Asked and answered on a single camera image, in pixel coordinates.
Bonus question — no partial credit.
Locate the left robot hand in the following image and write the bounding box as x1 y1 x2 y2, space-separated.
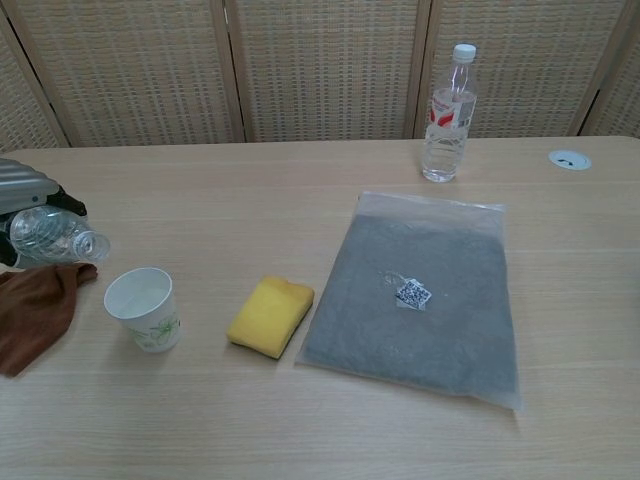
0 158 91 267

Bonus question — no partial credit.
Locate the green label plastic bottle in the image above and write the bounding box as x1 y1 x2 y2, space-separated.
8 207 111 264

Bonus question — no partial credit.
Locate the white paper cup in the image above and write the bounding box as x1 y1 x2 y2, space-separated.
103 267 181 355

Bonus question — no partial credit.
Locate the red label water bottle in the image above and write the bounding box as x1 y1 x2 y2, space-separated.
422 43 479 184

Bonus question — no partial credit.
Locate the brown cloth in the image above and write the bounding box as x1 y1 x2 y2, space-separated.
0 263 99 379

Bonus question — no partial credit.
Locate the yellow sponge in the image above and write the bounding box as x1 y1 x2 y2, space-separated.
225 275 315 361

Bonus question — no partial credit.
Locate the woven folding screen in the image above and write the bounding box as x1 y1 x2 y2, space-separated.
0 0 640 154

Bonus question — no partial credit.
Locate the white QR code tag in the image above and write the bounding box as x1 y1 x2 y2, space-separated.
394 280 432 312

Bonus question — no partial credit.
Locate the grey cloth in plastic bag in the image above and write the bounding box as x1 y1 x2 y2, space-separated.
293 190 521 412

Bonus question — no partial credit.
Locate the grey folded cloth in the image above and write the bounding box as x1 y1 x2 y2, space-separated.
303 214 516 396

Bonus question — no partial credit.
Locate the white cable grommet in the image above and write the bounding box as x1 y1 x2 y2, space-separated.
548 149 593 171

